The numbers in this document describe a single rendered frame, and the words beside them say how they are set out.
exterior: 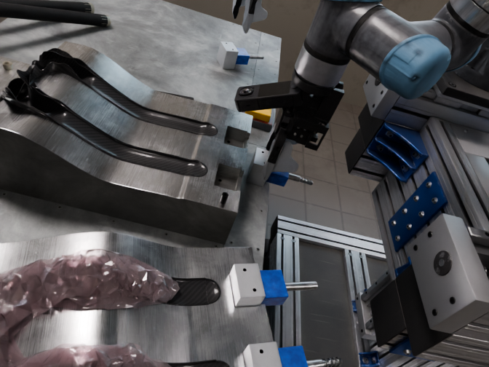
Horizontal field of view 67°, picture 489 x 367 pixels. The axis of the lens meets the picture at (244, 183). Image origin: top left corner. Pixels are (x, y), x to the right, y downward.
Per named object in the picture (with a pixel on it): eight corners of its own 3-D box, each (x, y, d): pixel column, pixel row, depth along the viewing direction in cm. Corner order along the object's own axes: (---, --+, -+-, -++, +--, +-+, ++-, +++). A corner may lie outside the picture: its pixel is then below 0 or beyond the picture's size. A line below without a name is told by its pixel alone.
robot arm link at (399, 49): (477, 44, 47) (410, 3, 52) (435, 52, 40) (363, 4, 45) (439, 95, 52) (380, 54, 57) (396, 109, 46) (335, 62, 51)
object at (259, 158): (308, 183, 79) (318, 165, 75) (307, 200, 75) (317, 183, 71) (249, 165, 78) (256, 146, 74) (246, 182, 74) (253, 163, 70)
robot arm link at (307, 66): (302, 54, 53) (303, 32, 59) (291, 81, 56) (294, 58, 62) (351, 70, 54) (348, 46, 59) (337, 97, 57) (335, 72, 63)
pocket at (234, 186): (239, 184, 65) (244, 170, 63) (235, 207, 62) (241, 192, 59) (214, 178, 65) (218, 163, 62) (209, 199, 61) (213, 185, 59)
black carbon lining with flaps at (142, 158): (217, 132, 71) (228, 91, 64) (201, 192, 60) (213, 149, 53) (33, 81, 67) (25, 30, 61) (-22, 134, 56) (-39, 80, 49)
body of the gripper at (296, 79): (315, 155, 65) (346, 98, 57) (268, 140, 64) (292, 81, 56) (315, 129, 70) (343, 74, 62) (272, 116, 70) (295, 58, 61)
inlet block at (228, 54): (257, 60, 110) (262, 44, 106) (263, 70, 107) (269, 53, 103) (216, 59, 104) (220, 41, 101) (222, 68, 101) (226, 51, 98)
